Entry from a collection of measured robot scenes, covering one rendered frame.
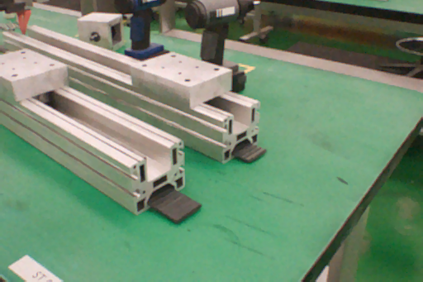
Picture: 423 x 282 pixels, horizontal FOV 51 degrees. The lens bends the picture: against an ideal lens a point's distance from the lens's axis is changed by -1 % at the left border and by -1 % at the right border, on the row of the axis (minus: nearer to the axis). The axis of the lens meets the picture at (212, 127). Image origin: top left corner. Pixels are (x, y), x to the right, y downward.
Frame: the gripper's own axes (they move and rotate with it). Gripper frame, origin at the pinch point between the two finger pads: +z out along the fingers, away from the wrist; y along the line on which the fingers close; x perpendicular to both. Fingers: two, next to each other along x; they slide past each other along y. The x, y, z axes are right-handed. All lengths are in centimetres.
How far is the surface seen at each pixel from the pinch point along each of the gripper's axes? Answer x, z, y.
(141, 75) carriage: -67, -6, -5
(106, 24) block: -22.3, -3.2, 18.2
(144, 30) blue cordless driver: -43.5, -6.0, 14.9
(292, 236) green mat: -106, 6, -12
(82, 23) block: -15.2, -2.9, 14.9
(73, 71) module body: -42.1, -0.3, -4.9
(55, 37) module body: -22.2, -2.8, 2.3
